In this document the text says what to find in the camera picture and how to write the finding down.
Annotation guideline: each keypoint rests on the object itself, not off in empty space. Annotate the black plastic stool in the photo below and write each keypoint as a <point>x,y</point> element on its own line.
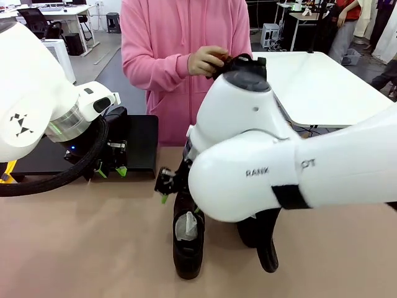
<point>113,21</point>

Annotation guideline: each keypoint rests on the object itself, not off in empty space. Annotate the black metal shoe stand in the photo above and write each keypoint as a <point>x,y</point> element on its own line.
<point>40,161</point>
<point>142,142</point>

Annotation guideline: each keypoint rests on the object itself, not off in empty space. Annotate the person's right forearm pink sleeve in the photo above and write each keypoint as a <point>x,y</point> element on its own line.
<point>155,69</point>

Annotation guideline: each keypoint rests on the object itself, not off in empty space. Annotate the person's right hand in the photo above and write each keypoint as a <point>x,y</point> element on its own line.
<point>203,62</point>

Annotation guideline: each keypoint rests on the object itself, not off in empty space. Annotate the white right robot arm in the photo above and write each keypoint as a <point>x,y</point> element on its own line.
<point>248,149</point>

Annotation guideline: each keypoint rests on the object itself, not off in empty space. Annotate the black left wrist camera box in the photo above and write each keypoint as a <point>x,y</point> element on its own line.
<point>74,153</point>

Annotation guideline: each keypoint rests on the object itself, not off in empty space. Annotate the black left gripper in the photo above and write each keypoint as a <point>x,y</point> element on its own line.
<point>116,155</point>

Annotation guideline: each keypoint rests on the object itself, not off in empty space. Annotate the yellow metal frame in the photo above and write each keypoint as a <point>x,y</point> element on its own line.
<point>7,169</point>

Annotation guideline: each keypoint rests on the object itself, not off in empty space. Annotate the grey plastic bin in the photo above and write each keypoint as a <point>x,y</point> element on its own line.
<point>352,57</point>

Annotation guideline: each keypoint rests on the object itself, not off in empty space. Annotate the mannequin in red shirt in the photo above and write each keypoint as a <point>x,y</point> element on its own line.
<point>347,25</point>

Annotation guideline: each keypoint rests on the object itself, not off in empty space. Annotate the large white table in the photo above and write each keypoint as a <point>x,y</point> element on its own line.
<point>325,80</point>

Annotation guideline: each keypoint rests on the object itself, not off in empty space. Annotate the white air purifier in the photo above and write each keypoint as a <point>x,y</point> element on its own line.
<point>63,59</point>

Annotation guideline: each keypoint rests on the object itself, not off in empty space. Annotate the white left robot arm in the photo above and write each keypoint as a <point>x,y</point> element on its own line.
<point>28,80</point>

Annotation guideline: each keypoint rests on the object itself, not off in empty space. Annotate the white stuffing paper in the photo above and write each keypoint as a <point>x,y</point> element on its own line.
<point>186,226</point>

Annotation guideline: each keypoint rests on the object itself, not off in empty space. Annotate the brown wooden shoe brush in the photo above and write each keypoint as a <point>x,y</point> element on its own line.
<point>222,59</point>

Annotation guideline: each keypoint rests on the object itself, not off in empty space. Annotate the black computer tower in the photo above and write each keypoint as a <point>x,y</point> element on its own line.
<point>74,43</point>

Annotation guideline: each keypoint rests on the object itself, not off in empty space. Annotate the black stand pole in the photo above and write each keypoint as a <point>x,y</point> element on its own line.
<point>317,28</point>

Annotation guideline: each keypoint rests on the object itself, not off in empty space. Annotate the white computer case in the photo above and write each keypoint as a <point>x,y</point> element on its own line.
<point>269,35</point>

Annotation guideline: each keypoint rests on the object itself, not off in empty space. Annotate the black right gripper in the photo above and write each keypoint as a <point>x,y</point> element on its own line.
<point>169,183</point>

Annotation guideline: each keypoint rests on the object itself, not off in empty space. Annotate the white office desk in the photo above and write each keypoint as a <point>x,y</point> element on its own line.
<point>71,12</point>

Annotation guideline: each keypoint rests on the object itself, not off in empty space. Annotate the person's torso in pink hoodie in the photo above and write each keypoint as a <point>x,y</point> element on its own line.
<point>186,28</point>

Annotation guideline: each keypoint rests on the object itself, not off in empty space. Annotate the black mesh office chair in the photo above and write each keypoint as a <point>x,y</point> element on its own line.
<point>35,21</point>

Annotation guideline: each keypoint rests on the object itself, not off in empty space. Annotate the wood-top black desk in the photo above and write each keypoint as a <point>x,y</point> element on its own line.
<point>307,16</point>

